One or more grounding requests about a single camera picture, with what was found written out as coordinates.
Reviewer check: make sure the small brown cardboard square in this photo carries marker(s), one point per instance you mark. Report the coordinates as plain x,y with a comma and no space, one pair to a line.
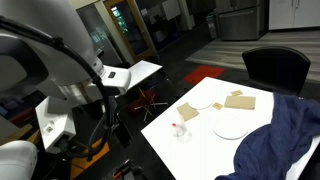
217,106

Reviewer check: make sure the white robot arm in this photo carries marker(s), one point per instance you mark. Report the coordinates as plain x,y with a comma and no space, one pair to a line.
46,41

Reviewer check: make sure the black chair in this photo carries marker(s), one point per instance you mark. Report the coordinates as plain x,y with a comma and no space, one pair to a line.
276,69

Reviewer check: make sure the dark blue cloth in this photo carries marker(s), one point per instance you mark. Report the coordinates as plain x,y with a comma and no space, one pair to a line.
269,151

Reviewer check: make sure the white plate near cup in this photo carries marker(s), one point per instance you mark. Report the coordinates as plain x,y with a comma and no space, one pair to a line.
200,102

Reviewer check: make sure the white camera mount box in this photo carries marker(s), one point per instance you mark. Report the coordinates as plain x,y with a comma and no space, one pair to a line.
55,121

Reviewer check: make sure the white plate far side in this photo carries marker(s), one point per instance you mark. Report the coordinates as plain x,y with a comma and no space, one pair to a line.
230,128

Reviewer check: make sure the stainless steel refrigerator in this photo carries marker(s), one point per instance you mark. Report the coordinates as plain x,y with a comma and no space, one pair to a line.
240,20

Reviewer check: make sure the small brown cardboard piece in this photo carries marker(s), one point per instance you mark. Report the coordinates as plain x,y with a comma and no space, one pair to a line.
236,93

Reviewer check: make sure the clear plastic cup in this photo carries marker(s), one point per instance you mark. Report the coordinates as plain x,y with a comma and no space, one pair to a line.
181,132

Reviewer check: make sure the large brown cardboard napkin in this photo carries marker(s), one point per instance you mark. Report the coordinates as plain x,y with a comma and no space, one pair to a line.
187,112

